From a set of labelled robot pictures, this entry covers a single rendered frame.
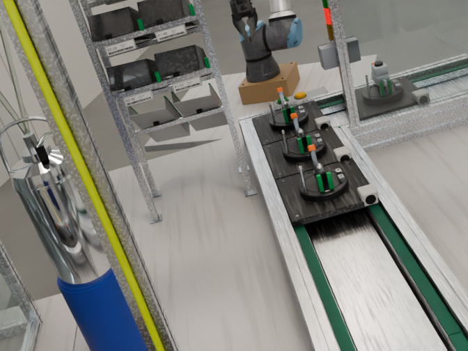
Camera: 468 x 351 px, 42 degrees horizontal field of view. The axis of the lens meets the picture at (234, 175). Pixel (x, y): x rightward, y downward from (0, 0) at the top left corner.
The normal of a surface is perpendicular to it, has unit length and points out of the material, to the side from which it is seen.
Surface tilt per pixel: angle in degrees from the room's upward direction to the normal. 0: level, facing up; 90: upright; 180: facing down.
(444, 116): 90
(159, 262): 0
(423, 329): 0
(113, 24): 65
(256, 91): 90
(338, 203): 0
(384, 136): 90
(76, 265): 90
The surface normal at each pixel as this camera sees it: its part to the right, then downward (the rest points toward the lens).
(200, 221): -0.25, -0.84
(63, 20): 0.93, -0.07
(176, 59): -0.15, 0.10
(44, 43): 0.12, 0.46
